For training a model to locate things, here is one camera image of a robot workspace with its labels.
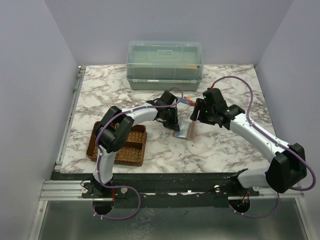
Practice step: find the black metal base rail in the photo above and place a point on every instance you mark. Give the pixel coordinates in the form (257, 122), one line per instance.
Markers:
(177, 190)

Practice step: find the tan leather card holder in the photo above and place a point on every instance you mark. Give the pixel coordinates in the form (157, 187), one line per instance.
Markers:
(186, 130)

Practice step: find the clear green plastic storage box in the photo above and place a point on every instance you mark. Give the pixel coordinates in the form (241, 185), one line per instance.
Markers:
(162, 65)

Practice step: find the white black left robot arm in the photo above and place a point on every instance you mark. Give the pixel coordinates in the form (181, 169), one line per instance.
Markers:
(114, 128)

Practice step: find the orange grey small screwdriver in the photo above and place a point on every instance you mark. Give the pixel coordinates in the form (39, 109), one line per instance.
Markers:
(189, 101)

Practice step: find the aluminium extrusion rail left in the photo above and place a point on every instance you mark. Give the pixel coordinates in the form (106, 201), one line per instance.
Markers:
(61, 190)

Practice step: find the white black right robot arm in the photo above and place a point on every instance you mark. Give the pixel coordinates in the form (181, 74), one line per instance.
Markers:
(286, 161)

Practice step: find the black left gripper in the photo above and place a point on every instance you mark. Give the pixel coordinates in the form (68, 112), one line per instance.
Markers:
(173, 124)

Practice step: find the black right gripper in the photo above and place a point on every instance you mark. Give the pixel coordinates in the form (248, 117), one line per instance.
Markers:
(200, 105)

